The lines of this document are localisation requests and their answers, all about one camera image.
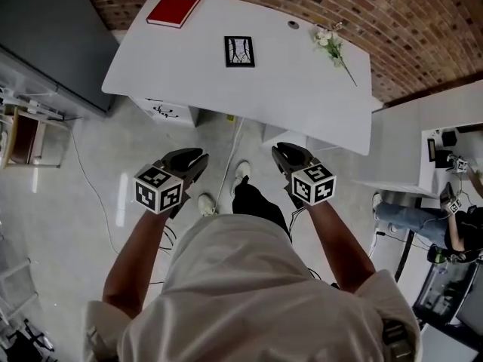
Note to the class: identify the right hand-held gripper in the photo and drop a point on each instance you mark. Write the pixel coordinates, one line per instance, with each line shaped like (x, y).
(313, 183)

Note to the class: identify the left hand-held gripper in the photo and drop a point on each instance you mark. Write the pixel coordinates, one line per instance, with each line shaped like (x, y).
(158, 187)

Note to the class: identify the black framed picture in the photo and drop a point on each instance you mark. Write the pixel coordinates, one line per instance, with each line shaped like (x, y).
(239, 51)

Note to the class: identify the person's left forearm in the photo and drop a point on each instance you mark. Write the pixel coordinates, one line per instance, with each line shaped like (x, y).
(139, 255)

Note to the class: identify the person's right forearm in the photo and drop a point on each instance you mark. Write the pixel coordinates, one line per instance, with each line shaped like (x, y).
(336, 243)

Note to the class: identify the person's left white shoe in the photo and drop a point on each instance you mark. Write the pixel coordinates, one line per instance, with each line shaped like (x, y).
(207, 204)

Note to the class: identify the person's white shoe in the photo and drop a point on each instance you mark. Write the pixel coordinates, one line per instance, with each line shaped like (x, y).
(240, 175)
(207, 204)

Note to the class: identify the person's right white shoe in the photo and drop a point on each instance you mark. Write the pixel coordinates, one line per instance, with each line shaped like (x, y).
(240, 175)

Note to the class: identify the person's black trousers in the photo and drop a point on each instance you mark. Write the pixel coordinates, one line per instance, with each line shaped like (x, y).
(253, 202)

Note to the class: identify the white side table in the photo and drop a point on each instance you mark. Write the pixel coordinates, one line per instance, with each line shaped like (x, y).
(400, 179)

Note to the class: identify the white artificial flower sprig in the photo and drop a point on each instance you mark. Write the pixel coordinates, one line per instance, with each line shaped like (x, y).
(330, 43)

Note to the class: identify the person's white shirt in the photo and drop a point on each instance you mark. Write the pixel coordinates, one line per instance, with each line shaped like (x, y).
(245, 296)

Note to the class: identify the red hardcover book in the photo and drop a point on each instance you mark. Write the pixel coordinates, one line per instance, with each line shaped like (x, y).
(171, 10)

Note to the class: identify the small black box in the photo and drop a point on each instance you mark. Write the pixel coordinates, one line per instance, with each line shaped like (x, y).
(449, 138)

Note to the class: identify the wooden chair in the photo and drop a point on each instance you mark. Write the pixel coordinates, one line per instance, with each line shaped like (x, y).
(24, 138)

